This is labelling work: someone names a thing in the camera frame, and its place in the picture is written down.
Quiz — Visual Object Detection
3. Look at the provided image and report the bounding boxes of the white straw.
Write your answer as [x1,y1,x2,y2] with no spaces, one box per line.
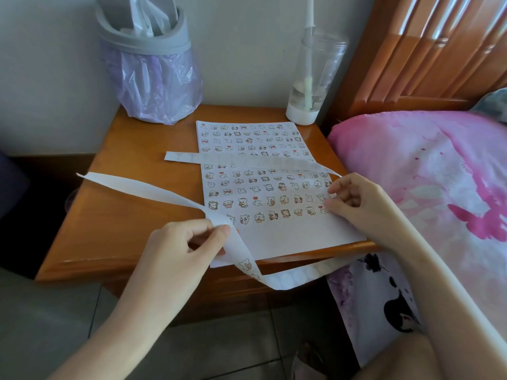
[303,0,316,111]

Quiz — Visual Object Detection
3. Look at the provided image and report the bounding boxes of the rows of stuck cartoon stickers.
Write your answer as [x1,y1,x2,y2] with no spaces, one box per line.
[198,123,333,225]

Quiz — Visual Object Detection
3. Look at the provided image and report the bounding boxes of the clear cup with white base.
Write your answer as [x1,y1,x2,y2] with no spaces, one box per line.
[285,32,349,126]

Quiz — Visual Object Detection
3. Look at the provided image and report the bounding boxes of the pink floral bedding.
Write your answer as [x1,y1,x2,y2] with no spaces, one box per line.
[326,110,507,368]

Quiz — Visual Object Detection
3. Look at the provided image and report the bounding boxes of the purple rolled mat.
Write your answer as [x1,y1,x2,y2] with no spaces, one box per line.
[0,152,31,220]

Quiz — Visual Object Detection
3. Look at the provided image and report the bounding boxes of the person's leg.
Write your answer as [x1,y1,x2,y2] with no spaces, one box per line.
[352,332,444,380]

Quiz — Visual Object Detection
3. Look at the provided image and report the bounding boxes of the purple plastic bin bag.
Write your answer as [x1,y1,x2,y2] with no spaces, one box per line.
[99,39,204,126]

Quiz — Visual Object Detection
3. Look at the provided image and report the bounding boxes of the grey pillow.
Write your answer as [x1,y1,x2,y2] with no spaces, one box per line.
[471,87,507,123]

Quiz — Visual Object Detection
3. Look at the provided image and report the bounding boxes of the person's right hand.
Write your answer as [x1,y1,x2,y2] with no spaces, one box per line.
[323,173,420,254]

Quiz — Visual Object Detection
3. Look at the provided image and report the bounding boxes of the pink slipper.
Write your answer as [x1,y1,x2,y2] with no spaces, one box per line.
[291,342,330,380]

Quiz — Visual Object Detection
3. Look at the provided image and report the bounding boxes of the wooden nightstand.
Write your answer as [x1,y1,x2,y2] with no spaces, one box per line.
[34,105,381,325]

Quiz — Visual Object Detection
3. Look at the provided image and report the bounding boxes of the white paper sheet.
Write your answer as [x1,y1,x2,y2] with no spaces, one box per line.
[196,120,367,269]

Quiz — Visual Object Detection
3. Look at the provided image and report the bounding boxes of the person's right forearm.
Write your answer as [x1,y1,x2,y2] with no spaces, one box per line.
[390,221,507,380]

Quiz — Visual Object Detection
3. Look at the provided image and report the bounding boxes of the long white sticker strip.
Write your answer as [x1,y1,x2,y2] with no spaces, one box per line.
[77,150,361,291]

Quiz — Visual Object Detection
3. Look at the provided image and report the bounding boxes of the grey trash bin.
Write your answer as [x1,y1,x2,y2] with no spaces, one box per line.
[94,0,192,56]

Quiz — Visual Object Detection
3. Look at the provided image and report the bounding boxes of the person's left hand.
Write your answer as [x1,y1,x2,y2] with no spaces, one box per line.
[118,218,232,313]

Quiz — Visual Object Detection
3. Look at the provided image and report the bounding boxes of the white backing scraps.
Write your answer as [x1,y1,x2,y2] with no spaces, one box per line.
[118,0,172,37]

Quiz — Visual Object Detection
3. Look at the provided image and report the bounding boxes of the purple plastic container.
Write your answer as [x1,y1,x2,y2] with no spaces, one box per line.
[64,188,80,214]

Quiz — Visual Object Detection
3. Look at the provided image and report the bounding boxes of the wooden bed headboard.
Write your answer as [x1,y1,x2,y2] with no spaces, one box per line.
[323,0,507,131]

